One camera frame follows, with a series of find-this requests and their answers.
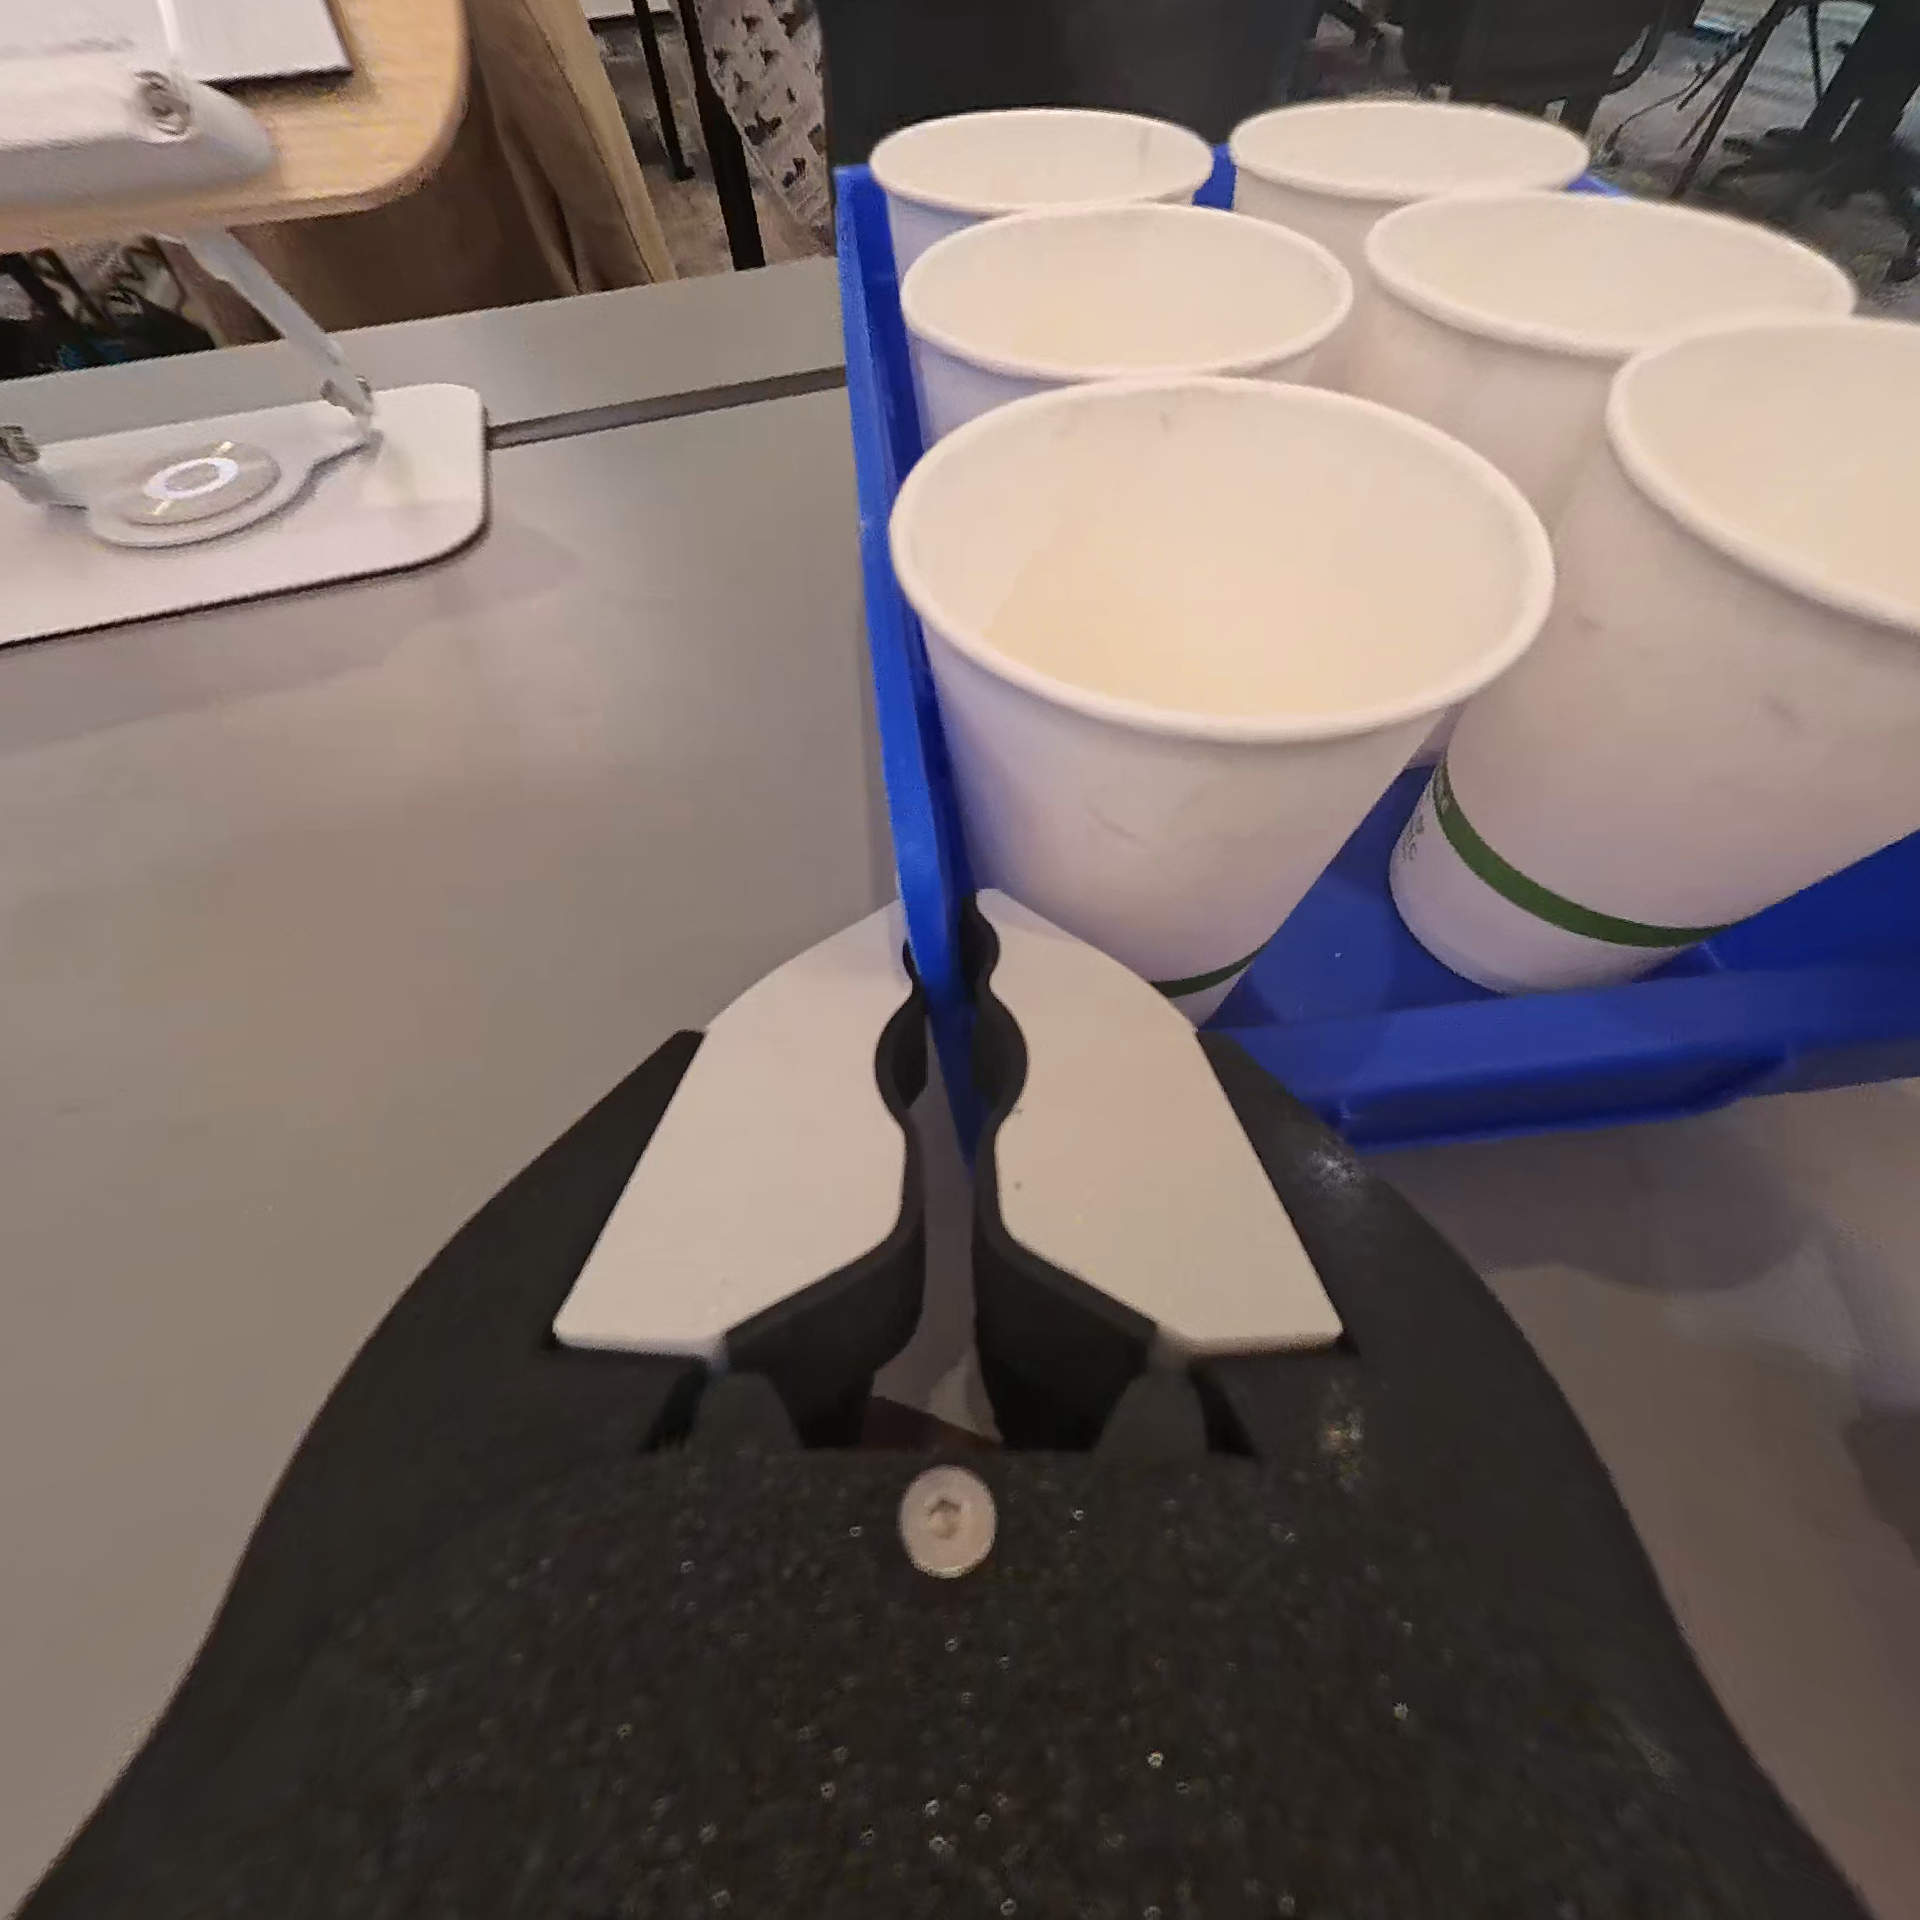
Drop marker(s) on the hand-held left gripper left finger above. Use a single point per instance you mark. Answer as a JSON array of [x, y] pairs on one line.
[[736, 1186]]

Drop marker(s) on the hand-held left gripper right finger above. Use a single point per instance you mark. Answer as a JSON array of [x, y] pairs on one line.
[[1154, 1186]]

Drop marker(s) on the blue plastic bin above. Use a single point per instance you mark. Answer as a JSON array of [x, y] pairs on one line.
[[1499, 1048]]

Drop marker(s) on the set of white paper cups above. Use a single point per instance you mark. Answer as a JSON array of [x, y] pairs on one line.
[[1198, 809]]

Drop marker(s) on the instruction sheet on stand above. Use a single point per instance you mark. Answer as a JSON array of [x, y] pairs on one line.
[[389, 508]]

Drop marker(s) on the tan cardboard box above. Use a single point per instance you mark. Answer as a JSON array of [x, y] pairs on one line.
[[570, 151]]

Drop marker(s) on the printed poster sign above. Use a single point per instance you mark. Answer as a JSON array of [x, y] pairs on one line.
[[771, 105]]

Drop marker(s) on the wooden document board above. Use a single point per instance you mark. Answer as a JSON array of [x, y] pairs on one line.
[[389, 134]]

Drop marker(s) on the black office chair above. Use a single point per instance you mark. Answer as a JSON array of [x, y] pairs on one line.
[[1515, 38]]

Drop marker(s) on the printed instruction sheet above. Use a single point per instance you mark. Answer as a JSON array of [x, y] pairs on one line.
[[255, 38]]

